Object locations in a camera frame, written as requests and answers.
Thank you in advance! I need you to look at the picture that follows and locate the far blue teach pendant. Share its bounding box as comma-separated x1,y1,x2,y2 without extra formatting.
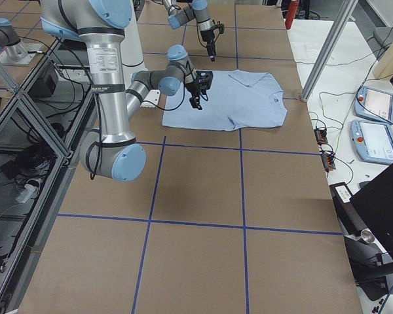
354,86,393,122

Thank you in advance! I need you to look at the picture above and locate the blue teach pendant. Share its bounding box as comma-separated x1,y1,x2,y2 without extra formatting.
354,86,393,122
350,119,393,165

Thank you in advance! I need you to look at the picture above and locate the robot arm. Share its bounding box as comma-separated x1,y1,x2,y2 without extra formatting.
40,1,213,182
162,0,225,61

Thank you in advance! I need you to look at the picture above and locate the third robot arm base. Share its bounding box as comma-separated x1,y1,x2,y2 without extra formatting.
0,18,34,66

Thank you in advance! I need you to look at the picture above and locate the black laptop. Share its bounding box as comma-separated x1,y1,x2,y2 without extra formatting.
350,163,393,259

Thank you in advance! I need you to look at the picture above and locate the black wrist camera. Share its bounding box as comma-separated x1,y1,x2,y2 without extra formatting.
196,70,214,92
214,21,225,34

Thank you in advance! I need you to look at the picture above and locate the aluminium guard frame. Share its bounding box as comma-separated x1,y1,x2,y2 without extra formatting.
0,39,95,313

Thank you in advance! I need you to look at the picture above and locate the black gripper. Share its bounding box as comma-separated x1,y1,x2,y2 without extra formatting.
185,78,206,110
201,29,216,61

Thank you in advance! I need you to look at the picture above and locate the near blue teach pendant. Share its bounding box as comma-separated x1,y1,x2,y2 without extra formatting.
350,119,393,165

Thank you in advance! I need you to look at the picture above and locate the black camera cable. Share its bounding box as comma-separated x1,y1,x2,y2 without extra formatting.
142,88,210,111

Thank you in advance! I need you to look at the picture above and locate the orange terminal block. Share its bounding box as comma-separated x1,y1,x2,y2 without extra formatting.
320,150,336,173
314,128,328,145

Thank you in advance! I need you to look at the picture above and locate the light blue t-shirt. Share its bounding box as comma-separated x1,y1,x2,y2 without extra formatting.
162,70,287,131

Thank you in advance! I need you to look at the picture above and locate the red cylinder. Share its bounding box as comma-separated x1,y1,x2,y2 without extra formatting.
285,0,299,30

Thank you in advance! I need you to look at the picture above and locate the aluminium frame post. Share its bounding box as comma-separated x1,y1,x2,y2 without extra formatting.
300,0,358,102

